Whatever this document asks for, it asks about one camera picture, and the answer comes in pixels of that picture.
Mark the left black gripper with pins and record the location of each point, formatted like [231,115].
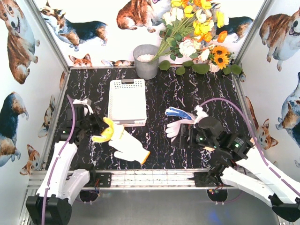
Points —
[94,124]

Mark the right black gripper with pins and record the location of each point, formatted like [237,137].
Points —
[182,135]

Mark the yellow dotted work glove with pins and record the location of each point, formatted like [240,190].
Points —
[113,132]

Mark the white knit glove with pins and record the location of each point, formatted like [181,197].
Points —
[172,129]

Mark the blue dotted work glove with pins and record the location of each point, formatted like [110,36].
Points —
[176,112]

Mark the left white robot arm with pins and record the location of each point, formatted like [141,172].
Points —
[52,203]

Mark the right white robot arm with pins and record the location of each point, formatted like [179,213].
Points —
[241,165]

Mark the white plastic storage basket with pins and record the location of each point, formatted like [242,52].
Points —
[127,102]

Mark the white glove orange cuff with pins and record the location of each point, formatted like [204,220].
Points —
[128,148]

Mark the sunflower pot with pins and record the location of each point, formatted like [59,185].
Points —
[219,58]

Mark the grey metal bucket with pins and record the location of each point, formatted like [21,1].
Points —
[146,64]

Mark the artificial flower bouquet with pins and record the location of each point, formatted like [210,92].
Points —
[190,28]

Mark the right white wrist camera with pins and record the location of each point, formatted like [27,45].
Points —
[200,114]

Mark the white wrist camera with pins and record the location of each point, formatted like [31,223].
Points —
[200,114]
[86,104]

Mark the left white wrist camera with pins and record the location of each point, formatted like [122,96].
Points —
[86,104]

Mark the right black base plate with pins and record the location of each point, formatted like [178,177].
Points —
[201,179]

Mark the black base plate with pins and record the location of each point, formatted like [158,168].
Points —
[201,179]
[101,180]

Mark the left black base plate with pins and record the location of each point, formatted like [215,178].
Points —
[101,180]

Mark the front aluminium rail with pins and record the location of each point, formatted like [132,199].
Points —
[150,179]

